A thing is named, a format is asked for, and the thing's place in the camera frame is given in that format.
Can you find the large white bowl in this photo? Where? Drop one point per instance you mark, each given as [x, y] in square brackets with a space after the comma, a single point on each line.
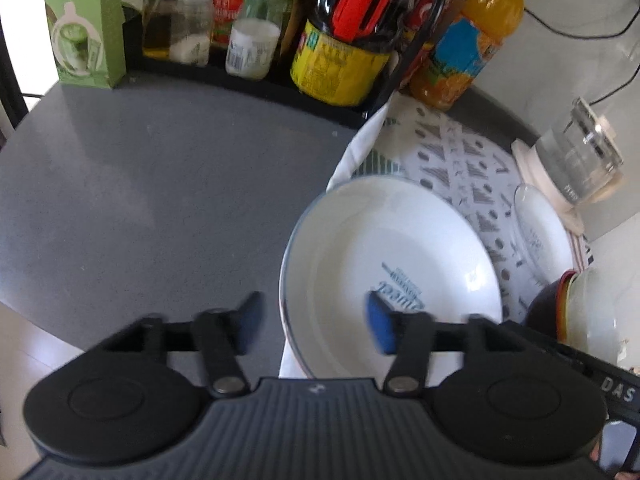
[597, 310]

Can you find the oil bottle white cap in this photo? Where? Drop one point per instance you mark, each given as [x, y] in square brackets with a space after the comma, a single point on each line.
[157, 5]

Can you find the black metal rack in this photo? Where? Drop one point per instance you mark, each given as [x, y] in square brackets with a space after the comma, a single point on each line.
[260, 87]

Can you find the red drink can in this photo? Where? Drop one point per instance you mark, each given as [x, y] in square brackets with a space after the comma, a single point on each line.
[425, 7]

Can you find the red bowl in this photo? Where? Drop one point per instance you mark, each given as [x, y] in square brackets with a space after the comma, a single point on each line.
[542, 310]

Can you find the patterned fringed cloth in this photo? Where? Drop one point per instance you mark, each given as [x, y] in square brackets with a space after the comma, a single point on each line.
[450, 160]

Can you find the sauce bottle red label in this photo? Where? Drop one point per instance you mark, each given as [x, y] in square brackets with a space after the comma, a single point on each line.
[227, 7]

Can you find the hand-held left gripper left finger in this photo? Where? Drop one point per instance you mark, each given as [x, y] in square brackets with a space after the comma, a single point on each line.
[250, 320]

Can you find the green carton box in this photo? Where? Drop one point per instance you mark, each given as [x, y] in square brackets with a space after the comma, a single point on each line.
[85, 25]

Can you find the glass electric kettle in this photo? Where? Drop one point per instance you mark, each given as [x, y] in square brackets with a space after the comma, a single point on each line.
[575, 155]

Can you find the white plate blue print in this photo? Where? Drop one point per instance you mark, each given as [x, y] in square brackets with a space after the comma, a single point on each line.
[390, 240]

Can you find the small white jar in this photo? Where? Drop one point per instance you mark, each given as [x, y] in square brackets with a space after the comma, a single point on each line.
[250, 50]

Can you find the small white plate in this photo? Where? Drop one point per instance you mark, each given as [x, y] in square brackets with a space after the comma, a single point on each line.
[542, 240]

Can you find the orange juice bottle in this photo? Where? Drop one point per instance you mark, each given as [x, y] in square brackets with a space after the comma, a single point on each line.
[465, 45]

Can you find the small glass jar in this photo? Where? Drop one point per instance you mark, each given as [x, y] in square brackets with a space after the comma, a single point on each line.
[192, 30]

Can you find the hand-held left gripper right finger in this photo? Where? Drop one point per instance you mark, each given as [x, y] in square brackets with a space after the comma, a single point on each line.
[380, 322]

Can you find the large sauce bottle yellow label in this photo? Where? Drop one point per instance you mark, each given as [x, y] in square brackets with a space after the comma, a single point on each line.
[340, 65]

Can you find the white plate black rim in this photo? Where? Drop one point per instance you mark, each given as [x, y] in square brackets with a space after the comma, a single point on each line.
[282, 300]

